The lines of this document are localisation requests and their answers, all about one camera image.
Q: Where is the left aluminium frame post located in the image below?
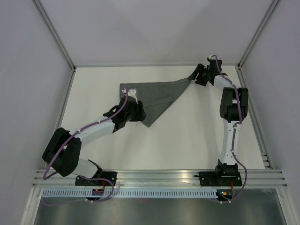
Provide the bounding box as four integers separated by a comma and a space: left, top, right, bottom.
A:
32, 0, 76, 72

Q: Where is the right aluminium frame post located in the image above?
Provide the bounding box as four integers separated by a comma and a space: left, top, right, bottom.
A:
237, 0, 281, 69

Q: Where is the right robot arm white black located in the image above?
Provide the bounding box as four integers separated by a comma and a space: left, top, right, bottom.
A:
188, 55, 248, 187

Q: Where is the grey cloth napkin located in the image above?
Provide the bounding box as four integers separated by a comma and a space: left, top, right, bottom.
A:
120, 78, 190, 127

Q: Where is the white slotted cable duct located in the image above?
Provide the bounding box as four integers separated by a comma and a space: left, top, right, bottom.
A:
42, 188, 217, 198

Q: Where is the aluminium frame post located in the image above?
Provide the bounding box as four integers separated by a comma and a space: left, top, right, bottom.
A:
237, 0, 281, 69
32, 0, 76, 72

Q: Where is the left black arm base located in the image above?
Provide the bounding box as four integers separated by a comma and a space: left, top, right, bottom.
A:
75, 171, 118, 187

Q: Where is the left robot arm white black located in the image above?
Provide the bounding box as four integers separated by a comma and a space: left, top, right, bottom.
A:
42, 97, 146, 186

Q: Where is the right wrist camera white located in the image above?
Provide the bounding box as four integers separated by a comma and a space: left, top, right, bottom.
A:
207, 54, 218, 60

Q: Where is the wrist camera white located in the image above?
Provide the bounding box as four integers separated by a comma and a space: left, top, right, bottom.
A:
121, 88, 137, 101
207, 54, 218, 60

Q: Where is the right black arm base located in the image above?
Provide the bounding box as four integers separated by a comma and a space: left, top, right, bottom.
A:
194, 171, 243, 187

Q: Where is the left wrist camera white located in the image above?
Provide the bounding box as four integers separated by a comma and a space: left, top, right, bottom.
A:
121, 88, 137, 101

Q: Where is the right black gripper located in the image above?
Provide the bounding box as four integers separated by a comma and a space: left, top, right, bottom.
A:
187, 63, 211, 86

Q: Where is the aluminium front rail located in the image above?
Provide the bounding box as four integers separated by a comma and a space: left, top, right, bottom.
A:
32, 169, 287, 189

